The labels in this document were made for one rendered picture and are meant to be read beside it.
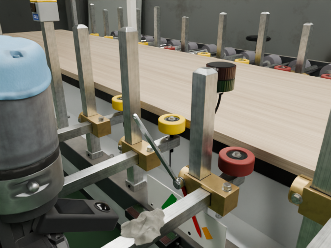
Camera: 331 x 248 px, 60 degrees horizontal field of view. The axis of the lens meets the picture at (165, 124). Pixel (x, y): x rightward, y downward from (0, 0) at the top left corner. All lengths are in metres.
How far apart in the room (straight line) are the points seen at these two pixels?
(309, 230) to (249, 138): 0.31
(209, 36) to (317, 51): 1.75
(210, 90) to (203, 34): 4.72
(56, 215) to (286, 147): 0.55
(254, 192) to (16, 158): 0.67
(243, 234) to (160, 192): 0.28
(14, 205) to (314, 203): 0.40
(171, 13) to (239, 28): 1.19
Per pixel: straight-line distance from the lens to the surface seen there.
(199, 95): 0.56
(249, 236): 0.89
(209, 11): 5.22
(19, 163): 0.31
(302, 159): 0.71
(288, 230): 0.86
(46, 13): 1.15
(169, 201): 0.74
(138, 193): 0.87
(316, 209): 0.50
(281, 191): 0.80
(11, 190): 0.32
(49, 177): 0.33
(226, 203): 0.61
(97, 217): 0.41
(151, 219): 0.53
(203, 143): 0.59
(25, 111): 0.29
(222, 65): 0.59
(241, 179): 0.70
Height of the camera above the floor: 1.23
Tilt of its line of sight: 24 degrees down
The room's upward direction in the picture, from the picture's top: straight up
